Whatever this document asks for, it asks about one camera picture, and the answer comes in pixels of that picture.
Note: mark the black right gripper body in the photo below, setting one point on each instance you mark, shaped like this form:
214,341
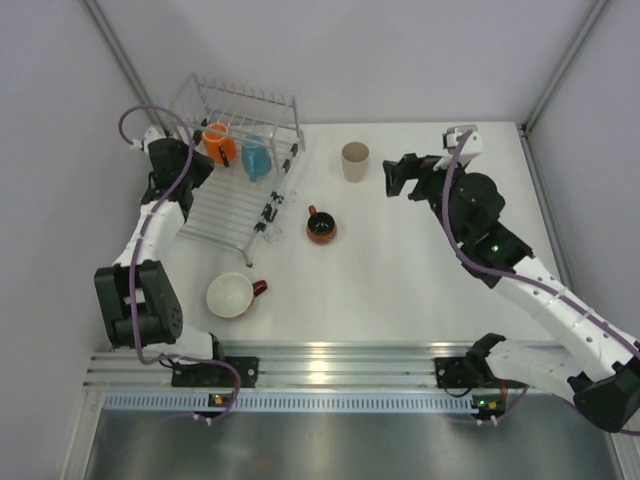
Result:
415,176

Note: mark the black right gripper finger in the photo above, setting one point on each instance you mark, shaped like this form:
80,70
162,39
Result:
395,184
408,166

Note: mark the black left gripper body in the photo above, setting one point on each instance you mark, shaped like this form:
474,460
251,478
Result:
198,163

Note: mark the beige handleless cup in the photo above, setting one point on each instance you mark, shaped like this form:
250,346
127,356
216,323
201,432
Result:
355,157

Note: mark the orange mug black handle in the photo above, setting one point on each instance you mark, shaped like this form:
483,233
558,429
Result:
219,145

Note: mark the blue mug white interior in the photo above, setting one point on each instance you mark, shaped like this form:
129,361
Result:
256,159

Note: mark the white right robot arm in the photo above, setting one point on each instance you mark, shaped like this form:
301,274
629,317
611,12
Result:
598,373

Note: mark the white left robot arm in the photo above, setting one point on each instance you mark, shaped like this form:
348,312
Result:
139,306

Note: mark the brown mug black interior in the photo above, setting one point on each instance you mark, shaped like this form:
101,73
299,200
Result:
321,227

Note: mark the red mug white interior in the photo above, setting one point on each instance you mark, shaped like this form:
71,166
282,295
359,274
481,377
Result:
232,294

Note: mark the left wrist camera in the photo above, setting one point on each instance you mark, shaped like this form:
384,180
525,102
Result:
152,134

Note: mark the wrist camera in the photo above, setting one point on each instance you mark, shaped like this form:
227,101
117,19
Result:
465,142
152,134

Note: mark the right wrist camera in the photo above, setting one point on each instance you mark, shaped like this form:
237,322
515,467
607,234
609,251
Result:
465,142

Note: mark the silver wire dish rack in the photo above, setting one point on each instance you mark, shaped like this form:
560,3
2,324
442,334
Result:
230,211

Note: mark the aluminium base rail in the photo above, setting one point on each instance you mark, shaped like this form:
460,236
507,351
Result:
314,366

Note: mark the perforated grey cable duct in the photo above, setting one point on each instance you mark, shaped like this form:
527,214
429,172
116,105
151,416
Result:
282,402

